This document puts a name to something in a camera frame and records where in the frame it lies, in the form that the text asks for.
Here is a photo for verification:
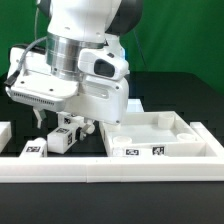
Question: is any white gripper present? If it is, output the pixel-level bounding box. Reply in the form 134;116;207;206
9;51;129;139

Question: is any white square table top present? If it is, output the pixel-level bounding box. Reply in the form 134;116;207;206
100;111;216;159

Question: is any white U-shaped fence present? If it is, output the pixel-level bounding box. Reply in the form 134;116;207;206
0;122;224;183

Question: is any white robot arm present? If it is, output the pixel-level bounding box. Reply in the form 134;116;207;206
5;0;142;135

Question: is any white sheet with markers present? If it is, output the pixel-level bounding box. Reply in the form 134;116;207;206
127;99;144;113

